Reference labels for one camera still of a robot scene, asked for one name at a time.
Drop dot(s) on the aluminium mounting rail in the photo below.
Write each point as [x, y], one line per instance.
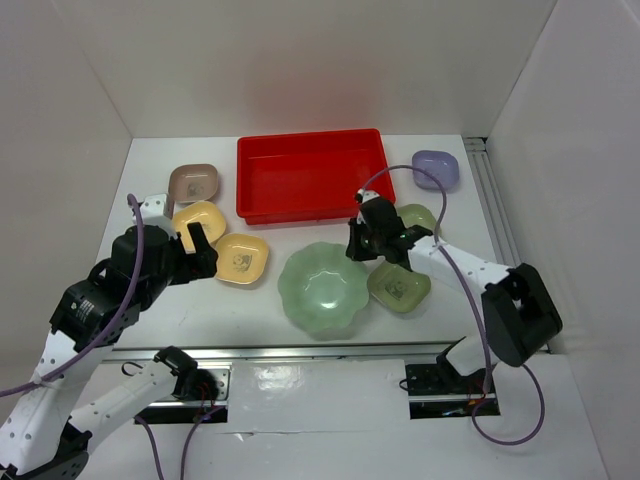
[316, 352]

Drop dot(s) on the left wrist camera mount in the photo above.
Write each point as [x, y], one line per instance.
[156, 210]

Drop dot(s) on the yellow square panda plate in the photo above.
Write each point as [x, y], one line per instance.
[242, 259]

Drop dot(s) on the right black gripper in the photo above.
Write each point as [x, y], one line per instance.
[354, 250]

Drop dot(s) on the red plastic bin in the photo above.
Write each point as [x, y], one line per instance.
[305, 177]

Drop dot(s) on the large green scalloped bowl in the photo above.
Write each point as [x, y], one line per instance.
[324, 293]

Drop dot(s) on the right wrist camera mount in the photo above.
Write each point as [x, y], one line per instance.
[364, 195]

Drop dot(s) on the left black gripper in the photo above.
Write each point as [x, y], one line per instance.
[200, 264]

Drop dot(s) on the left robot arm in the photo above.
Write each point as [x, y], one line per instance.
[47, 436]

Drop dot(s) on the purple square panda plate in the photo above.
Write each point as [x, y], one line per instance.
[431, 164]

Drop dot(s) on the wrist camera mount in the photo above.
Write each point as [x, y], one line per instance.
[364, 195]
[156, 210]

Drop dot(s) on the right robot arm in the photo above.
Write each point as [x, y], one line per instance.
[512, 307]

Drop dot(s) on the pink square panda plate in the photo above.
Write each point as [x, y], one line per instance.
[192, 183]

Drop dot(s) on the green square panda plate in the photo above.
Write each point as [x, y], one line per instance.
[397, 289]

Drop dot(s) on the green square plate upper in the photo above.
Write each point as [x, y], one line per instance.
[416, 215]

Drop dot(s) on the yellow square plate upper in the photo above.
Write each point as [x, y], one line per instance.
[208, 215]

